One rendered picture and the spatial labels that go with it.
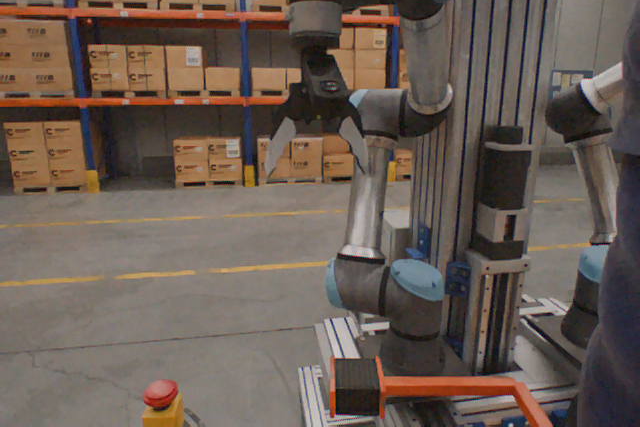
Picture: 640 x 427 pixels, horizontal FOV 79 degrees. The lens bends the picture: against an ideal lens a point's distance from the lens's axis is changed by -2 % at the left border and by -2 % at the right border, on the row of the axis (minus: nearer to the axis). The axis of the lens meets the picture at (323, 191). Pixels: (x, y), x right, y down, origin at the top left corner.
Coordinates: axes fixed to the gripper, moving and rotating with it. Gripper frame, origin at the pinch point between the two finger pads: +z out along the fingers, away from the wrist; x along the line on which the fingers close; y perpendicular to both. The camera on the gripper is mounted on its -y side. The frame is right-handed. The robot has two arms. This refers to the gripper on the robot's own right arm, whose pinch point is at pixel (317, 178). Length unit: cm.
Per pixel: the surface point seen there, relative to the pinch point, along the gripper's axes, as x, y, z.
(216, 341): 42, 191, 152
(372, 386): -6.9, -8.5, 30.6
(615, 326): -19.8, -33.3, 6.3
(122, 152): 284, 802, 100
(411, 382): -13.8, -7.1, 31.9
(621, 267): -21.6, -31.2, 2.1
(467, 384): -22.4, -9.0, 32.0
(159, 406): 31, 15, 50
